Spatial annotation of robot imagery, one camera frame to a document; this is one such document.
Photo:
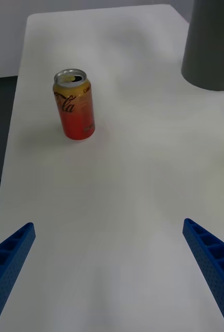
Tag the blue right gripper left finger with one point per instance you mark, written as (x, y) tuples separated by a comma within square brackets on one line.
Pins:
[(11, 262)]

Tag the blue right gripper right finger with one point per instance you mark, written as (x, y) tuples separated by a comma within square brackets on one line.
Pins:
[(215, 267)]

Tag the orange and yellow drink can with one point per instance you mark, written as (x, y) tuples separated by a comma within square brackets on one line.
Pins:
[(75, 114)]

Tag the grey plastic waste bin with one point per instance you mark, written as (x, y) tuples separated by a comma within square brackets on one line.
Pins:
[(210, 46)]

